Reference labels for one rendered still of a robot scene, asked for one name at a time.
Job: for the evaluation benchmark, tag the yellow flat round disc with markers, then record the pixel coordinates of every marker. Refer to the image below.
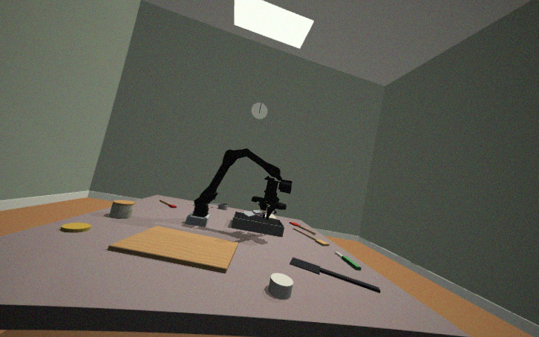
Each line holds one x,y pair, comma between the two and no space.
76,227

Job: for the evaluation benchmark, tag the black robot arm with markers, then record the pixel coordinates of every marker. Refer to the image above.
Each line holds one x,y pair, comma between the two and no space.
209,194

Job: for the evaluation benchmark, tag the dark grey cylinder with white top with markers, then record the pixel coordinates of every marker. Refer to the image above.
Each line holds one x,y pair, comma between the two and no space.
280,286

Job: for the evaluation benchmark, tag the grey roasting tin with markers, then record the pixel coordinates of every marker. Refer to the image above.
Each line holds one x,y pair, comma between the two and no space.
258,224

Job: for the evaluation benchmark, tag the grey cylinder with tan lid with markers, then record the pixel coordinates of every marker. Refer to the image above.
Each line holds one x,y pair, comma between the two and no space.
122,209

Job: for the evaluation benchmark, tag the wooden board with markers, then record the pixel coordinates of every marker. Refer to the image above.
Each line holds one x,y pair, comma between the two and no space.
190,249

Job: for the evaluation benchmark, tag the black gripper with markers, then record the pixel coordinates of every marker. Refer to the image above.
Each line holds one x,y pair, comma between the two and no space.
270,197

